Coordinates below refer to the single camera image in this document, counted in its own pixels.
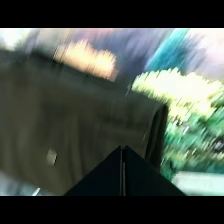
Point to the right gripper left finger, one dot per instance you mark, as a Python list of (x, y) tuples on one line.
[(100, 180)]

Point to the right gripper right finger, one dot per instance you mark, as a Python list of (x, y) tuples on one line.
[(150, 180)]

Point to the olive green pants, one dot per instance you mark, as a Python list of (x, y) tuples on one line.
[(73, 123)]

